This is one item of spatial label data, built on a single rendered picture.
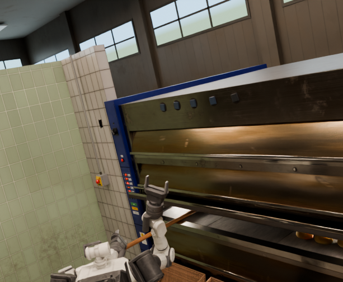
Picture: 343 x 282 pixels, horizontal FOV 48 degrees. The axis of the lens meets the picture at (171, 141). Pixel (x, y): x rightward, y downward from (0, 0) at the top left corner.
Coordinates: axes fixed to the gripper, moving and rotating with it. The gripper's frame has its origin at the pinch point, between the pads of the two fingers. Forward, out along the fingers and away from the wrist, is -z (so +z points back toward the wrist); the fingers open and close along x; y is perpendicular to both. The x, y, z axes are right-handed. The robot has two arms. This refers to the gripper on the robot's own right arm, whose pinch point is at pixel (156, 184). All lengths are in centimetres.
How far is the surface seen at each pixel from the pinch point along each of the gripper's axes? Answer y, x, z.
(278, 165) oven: 31, -53, -12
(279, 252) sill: 29, -64, 38
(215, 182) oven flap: 50, -17, 20
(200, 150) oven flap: 53, -4, 2
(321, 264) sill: 18, -85, 29
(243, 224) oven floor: 63, -37, 52
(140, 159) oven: 84, 52, 39
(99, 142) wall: 111, 107, 51
